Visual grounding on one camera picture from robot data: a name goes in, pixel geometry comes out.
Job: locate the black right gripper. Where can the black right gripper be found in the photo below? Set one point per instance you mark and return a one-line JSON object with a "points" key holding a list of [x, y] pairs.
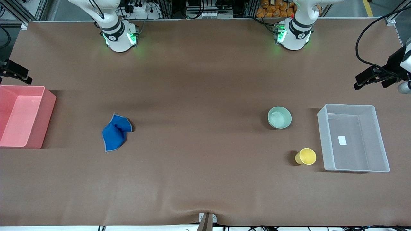
{"points": [[13, 71]]}

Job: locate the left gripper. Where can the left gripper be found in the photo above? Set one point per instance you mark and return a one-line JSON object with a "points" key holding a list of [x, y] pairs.
{"points": [[394, 63]]}

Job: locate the yellow cup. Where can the yellow cup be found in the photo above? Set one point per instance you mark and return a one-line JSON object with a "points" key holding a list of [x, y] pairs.
{"points": [[306, 157]]}

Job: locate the blue cloth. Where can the blue cloth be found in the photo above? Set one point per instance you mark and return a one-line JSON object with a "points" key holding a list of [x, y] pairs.
{"points": [[114, 136]]}

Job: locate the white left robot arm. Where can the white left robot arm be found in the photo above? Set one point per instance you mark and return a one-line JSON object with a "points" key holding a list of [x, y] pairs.
{"points": [[293, 40]]}

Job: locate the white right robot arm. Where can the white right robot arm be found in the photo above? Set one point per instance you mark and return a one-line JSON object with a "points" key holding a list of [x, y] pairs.
{"points": [[118, 41]]}

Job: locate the light green bowl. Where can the light green bowl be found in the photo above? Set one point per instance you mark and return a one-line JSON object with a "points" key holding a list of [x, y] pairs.
{"points": [[279, 118]]}

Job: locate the pink plastic bin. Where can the pink plastic bin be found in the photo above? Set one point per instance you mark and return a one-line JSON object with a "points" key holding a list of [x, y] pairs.
{"points": [[25, 122]]}

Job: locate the clear plastic bin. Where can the clear plastic bin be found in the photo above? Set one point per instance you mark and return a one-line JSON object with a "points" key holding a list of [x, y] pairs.
{"points": [[327, 128]]}

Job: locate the white label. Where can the white label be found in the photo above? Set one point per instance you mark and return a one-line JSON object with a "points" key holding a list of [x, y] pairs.
{"points": [[342, 140]]}

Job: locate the orange snack pile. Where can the orange snack pile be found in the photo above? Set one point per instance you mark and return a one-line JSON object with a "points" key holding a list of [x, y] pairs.
{"points": [[273, 9]]}

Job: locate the white power strip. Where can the white power strip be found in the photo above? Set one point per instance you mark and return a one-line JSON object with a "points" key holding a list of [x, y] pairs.
{"points": [[141, 9]]}

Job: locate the grey power strip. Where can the grey power strip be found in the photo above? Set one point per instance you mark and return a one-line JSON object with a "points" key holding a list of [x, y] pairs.
{"points": [[208, 14]]}

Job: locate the aluminium frame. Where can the aluminium frame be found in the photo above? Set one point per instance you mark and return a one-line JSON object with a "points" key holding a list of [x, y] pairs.
{"points": [[392, 20], [9, 22]]}

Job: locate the metal table edge bracket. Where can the metal table edge bracket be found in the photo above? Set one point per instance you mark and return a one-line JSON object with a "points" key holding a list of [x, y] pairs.
{"points": [[207, 223]]}

